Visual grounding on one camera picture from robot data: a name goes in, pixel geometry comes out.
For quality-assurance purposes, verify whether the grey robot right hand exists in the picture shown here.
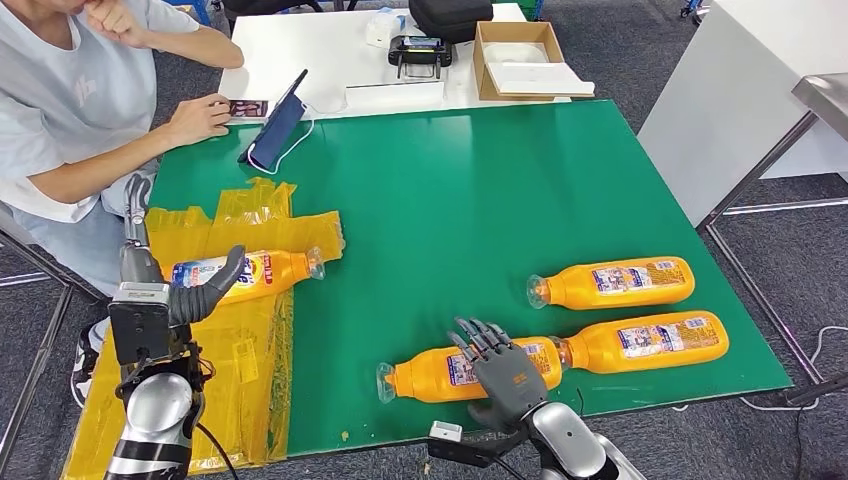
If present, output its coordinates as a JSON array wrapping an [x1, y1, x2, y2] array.
[[447, 316, 551, 432]]

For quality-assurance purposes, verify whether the person's right hand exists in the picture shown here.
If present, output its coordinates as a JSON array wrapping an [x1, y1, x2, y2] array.
[[162, 92, 233, 148]]

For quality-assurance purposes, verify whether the person's left hand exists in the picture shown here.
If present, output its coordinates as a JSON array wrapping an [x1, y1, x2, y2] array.
[[82, 0, 150, 49]]

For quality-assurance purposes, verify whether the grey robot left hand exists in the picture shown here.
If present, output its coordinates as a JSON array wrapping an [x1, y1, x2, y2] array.
[[119, 173, 248, 327]]

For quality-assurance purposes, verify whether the smartphone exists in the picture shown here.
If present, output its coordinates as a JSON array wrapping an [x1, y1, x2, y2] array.
[[227, 99, 270, 121]]

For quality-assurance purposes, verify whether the orange detergent bottle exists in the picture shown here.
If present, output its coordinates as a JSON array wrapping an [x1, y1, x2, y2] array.
[[376, 336, 564, 405], [170, 246, 327, 307], [559, 310, 731, 376], [526, 256, 697, 311]]

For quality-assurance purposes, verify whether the tablet in blue case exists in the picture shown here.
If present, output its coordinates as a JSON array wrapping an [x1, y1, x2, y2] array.
[[237, 68, 310, 171]]

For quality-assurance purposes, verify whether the person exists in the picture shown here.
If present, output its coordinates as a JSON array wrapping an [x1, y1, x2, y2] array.
[[0, 0, 246, 407]]

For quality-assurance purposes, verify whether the yellow taped sheet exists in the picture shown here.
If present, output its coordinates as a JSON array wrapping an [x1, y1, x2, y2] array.
[[60, 177, 347, 480]]

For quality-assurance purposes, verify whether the green top table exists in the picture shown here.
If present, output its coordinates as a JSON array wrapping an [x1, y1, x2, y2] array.
[[142, 99, 795, 460]]

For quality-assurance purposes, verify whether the black handheld controller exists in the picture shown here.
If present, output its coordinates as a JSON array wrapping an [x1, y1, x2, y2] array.
[[387, 34, 454, 81]]

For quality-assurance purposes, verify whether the black zip case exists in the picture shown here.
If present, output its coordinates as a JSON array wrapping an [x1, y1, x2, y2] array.
[[407, 0, 495, 45]]

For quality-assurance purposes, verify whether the cardboard box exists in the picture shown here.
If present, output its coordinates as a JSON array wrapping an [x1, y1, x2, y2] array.
[[472, 21, 595, 102]]

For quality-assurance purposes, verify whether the white folded sheet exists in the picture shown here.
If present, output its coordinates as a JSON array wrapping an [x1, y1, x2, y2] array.
[[486, 60, 596, 98]]

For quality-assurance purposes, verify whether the dark metal floor bar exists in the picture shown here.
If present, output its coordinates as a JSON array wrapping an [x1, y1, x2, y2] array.
[[783, 374, 848, 410]]

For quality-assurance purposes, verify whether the white plastic bag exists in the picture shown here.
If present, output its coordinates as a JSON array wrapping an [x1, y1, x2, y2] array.
[[484, 40, 551, 65]]

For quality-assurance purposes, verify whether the green plastic crate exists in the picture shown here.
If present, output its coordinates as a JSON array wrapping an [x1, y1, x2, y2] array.
[[491, 0, 546, 21]]

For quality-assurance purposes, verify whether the large white table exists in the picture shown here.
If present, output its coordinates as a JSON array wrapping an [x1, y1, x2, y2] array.
[[635, 0, 848, 229]]

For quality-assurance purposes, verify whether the blue wheeled item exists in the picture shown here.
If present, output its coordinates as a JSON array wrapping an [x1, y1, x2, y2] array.
[[678, 0, 713, 28]]

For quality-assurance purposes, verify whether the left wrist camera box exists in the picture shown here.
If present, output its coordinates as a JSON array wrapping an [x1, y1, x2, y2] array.
[[107, 281, 172, 367]]

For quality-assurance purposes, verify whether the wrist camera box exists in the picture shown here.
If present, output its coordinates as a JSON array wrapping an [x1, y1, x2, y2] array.
[[427, 420, 531, 470], [107, 281, 172, 367]]

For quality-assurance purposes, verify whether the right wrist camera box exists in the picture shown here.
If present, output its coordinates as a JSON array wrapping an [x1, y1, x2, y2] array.
[[427, 420, 531, 470]]

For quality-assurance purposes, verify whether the white charging cable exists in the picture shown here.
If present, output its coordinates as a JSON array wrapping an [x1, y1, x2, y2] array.
[[245, 105, 317, 177]]

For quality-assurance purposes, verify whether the grey metal leg frame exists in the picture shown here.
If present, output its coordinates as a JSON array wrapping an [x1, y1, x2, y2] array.
[[0, 227, 81, 465]]

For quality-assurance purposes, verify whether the black floor cable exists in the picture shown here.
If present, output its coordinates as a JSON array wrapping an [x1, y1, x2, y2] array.
[[791, 407, 806, 480]]

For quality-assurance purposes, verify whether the white floor cable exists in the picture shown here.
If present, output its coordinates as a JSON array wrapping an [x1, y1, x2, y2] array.
[[672, 325, 848, 416]]

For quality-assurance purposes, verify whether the steel table frame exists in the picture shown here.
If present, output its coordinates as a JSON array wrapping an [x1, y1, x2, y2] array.
[[694, 72, 848, 409]]

